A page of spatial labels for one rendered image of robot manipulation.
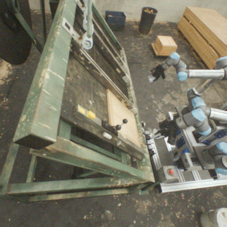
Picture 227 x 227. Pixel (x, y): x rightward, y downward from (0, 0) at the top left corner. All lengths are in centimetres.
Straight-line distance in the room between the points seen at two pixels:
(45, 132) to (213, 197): 267
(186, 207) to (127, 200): 84
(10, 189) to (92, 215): 108
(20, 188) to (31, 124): 116
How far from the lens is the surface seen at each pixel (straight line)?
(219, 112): 117
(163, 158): 244
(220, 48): 470
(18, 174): 258
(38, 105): 58
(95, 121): 92
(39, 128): 54
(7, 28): 133
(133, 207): 237
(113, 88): 139
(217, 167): 149
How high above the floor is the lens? 230
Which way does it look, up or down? 53 degrees down
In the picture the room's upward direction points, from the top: 12 degrees clockwise
